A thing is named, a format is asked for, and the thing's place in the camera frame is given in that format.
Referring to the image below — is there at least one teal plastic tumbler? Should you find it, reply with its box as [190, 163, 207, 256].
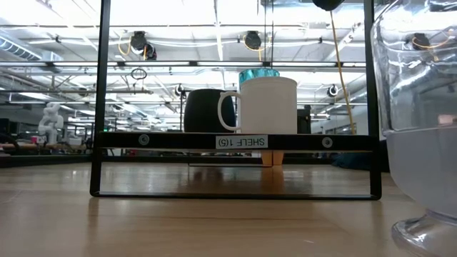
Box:
[238, 67, 281, 85]

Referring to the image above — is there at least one white ceramic mug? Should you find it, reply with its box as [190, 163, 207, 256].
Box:
[216, 76, 298, 135]

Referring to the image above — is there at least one black mug yellow inside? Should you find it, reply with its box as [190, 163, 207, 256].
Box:
[184, 88, 237, 133]

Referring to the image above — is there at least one clear glass goblet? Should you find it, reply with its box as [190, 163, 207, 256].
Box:
[370, 0, 457, 257]

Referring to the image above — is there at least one white robot figure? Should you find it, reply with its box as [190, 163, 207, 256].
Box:
[37, 102, 65, 146]

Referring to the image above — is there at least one yellow cable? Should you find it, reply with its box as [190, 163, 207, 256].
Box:
[328, 9, 357, 136]

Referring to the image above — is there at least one black frame clear-top shelf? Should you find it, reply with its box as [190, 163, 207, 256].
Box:
[89, 0, 382, 201]

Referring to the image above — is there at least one black metal table frame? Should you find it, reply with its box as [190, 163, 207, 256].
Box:
[0, 153, 333, 168]

